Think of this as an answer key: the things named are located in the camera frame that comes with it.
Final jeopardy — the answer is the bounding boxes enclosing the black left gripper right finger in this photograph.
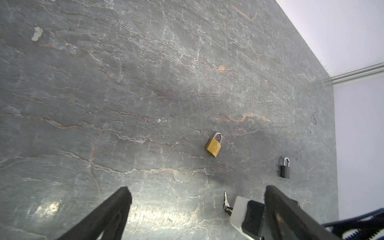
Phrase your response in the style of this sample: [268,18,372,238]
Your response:
[265,186,338,240]

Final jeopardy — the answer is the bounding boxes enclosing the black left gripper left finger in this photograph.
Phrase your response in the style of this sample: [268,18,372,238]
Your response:
[59,187,132,240]

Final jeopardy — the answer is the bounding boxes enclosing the small silver key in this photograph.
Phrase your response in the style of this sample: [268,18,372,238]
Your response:
[223,192,233,216]

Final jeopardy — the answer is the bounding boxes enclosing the brass padlock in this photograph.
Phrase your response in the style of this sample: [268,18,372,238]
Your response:
[205,132,223,158]

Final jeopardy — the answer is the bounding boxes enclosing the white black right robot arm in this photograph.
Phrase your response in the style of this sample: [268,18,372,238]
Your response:
[322,208,384,240]

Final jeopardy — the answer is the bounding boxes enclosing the black padlock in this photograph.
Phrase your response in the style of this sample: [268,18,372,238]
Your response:
[280,157,291,179]

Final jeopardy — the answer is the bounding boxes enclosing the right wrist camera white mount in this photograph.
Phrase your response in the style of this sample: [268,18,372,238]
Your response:
[230,196,273,240]

